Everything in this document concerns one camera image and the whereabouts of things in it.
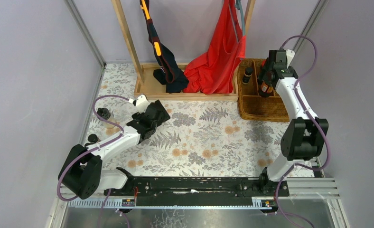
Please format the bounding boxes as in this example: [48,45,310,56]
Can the small black cap spice bottle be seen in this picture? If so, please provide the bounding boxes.
[242,67,253,85]

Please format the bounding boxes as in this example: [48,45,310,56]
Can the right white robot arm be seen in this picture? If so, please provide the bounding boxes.
[257,49,329,182]

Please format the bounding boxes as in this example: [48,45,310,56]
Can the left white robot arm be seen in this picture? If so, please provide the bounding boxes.
[56,100,170,200]

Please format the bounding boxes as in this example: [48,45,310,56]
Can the wicker divided tray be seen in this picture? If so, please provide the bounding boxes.
[236,58,290,122]

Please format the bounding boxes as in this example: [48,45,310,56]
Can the dark navy garment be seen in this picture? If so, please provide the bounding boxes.
[140,0,189,94]

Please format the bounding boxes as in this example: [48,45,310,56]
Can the floral table mat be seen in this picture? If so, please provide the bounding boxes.
[79,63,315,178]

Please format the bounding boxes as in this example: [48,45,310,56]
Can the red apron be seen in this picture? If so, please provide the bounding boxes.
[183,0,246,95]

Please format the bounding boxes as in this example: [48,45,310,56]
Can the grey clothes hanger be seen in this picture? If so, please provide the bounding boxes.
[228,0,246,41]

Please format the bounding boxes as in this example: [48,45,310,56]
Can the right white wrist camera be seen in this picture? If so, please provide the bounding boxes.
[285,49,295,67]

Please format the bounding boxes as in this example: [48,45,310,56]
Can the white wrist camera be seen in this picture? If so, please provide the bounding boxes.
[128,94,150,113]
[285,49,295,67]

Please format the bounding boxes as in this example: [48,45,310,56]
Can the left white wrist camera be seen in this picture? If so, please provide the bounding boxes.
[128,94,150,113]

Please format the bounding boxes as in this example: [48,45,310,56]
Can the wooden rack frame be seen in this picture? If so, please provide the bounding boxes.
[112,0,255,102]

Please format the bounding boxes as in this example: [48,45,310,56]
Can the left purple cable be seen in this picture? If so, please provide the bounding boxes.
[56,95,134,202]

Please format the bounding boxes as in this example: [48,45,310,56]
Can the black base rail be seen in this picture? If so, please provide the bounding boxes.
[104,171,290,207]

